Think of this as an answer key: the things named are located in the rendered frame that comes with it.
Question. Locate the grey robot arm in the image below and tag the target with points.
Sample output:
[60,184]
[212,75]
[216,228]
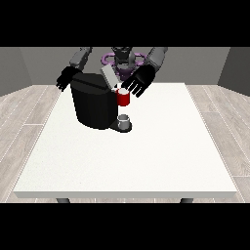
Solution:
[157,57]
[79,58]

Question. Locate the red pod holder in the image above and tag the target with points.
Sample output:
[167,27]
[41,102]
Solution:
[123,97]

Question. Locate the black coffee machine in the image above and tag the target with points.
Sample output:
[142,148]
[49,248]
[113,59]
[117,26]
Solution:
[93,102]

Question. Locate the pale grey machine lid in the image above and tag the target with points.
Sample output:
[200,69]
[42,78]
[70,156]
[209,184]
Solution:
[109,75]

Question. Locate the small grey cup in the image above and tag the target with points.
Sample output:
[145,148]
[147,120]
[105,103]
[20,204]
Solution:
[124,121]

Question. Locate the grey robot trunk purple rings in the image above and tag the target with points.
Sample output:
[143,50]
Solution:
[122,62]

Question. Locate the dark table leg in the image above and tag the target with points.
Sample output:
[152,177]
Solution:
[186,200]
[63,200]

